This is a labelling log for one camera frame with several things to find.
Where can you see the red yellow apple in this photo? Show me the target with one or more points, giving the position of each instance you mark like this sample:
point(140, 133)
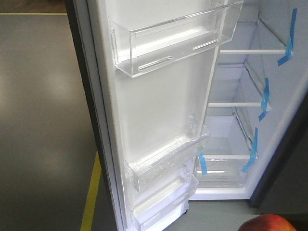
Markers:
point(267, 222)

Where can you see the middle clear door bin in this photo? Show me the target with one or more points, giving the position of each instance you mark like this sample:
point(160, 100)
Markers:
point(151, 169)

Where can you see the clear fridge crisper drawer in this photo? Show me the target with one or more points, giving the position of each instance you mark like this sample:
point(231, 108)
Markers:
point(221, 171)

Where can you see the lower clear door bin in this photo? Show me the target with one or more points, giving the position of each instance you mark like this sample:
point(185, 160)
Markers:
point(163, 199)

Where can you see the dark grey fridge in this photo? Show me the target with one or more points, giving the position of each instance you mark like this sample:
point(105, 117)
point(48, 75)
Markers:
point(258, 97)

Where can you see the white fridge door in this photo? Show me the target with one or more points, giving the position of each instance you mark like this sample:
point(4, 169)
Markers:
point(133, 117)

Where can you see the clear door bin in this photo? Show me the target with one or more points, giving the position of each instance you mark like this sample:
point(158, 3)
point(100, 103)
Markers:
point(163, 199)
point(151, 169)
point(149, 34)

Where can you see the upper clear door bin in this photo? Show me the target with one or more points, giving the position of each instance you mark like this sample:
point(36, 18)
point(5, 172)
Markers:
point(149, 34)

